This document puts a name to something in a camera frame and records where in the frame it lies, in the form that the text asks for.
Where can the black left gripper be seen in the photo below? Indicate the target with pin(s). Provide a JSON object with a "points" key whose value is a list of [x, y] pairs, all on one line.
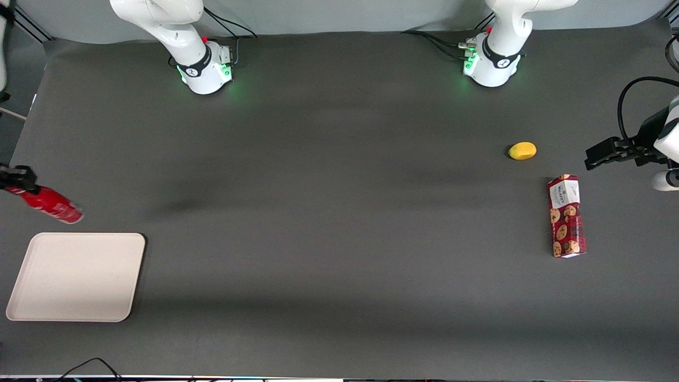
{"points": [[648, 133]]}

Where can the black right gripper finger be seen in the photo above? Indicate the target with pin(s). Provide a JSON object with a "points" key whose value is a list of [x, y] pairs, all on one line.
{"points": [[16, 173], [25, 187]]}

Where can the red coke bottle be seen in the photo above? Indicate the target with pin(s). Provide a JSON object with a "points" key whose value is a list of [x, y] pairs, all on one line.
{"points": [[53, 205]]}

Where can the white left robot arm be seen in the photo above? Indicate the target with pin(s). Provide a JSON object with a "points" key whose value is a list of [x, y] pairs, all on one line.
{"points": [[497, 59]]}

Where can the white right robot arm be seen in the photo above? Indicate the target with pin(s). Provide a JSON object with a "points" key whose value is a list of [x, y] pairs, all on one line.
{"points": [[197, 59]]}

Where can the beige plastic tray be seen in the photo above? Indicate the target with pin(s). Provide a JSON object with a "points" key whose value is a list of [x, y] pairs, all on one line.
{"points": [[77, 277]]}

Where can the red cookie box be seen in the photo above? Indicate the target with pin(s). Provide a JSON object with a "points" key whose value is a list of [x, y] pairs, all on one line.
{"points": [[566, 216]]}

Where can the yellow lemon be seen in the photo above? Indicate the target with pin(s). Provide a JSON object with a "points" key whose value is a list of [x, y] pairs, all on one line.
{"points": [[522, 150]]}

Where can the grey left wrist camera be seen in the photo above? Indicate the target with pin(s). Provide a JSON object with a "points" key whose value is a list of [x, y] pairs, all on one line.
{"points": [[665, 180]]}

